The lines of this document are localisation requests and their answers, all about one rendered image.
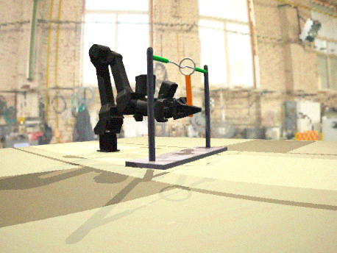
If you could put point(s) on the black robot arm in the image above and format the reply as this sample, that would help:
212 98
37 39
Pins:
128 102

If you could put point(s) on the orange handle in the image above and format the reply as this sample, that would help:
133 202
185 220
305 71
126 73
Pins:
188 81

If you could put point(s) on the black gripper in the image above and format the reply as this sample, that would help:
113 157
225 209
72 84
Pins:
174 108

